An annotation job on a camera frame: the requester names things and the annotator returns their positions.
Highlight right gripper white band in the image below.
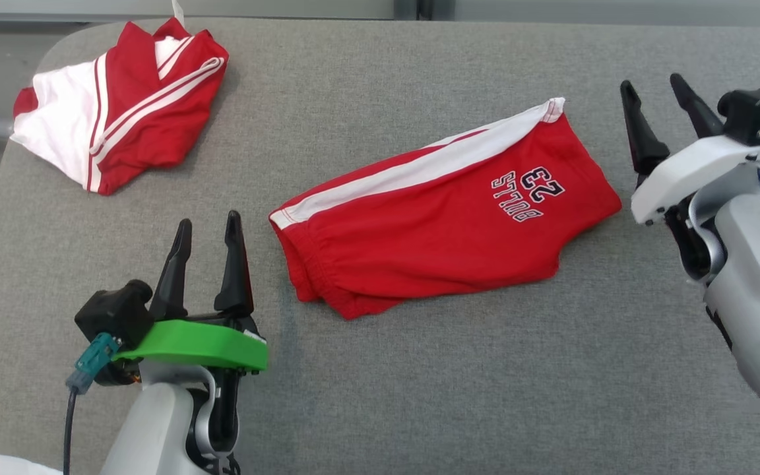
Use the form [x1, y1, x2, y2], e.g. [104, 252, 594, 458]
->
[619, 73, 760, 227]

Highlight grey metal wall post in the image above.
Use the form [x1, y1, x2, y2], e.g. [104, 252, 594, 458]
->
[393, 0, 455, 21]

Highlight left black cable teal plug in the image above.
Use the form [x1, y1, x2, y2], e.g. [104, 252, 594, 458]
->
[63, 332, 121, 475]

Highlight red shorts with white stripe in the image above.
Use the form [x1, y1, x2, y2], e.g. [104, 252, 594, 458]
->
[269, 98, 623, 321]

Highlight red white Bulls 23 jersey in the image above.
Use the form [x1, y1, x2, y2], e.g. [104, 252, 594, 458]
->
[10, 0, 230, 197]

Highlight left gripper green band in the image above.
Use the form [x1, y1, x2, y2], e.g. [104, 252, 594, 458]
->
[112, 210, 269, 372]

